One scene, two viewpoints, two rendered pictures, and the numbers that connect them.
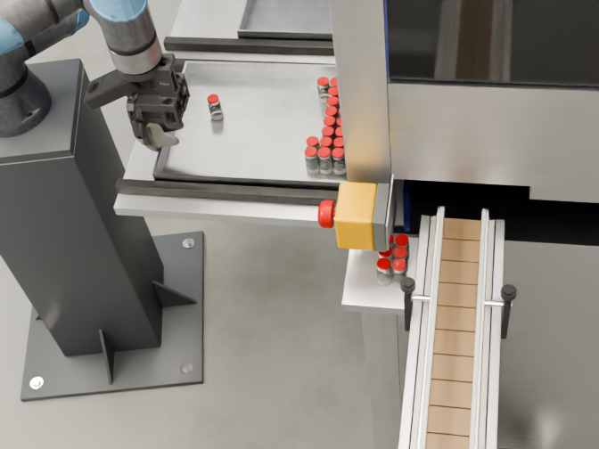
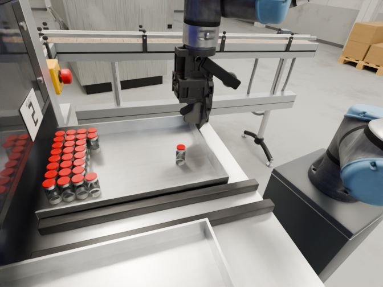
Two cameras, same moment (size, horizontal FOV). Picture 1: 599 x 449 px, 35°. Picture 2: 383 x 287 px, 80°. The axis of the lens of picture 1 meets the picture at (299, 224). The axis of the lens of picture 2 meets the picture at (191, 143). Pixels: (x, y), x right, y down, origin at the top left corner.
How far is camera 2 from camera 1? 1.73 m
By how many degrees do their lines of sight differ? 85
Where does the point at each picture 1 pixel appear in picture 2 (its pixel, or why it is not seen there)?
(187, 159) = (181, 136)
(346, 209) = (49, 61)
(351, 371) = not seen: outside the picture
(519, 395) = not seen: hidden behind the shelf
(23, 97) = (322, 161)
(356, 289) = (62, 107)
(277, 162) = (121, 144)
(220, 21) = (247, 256)
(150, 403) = not seen: hidden behind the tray
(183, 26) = (278, 237)
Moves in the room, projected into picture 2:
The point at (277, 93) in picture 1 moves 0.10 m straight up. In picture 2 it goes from (141, 188) to (138, 148)
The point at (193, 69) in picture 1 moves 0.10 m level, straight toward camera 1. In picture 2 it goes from (221, 182) to (190, 157)
